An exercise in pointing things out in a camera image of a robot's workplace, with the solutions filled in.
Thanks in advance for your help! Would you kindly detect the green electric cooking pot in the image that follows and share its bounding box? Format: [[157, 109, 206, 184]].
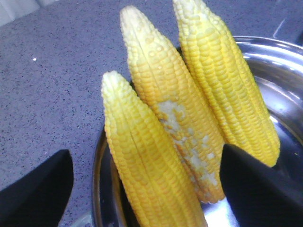
[[92, 36, 303, 227]]

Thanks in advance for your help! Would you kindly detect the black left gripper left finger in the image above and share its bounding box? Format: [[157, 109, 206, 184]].
[[0, 149, 74, 227]]

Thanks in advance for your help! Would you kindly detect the yellow corn cob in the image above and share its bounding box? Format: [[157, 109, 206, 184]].
[[101, 71, 207, 227], [173, 0, 280, 167]]

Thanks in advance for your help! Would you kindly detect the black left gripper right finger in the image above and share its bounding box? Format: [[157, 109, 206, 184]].
[[220, 144, 303, 227]]

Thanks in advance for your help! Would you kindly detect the pale patchy corn cob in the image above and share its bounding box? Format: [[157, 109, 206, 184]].
[[120, 6, 224, 203]]

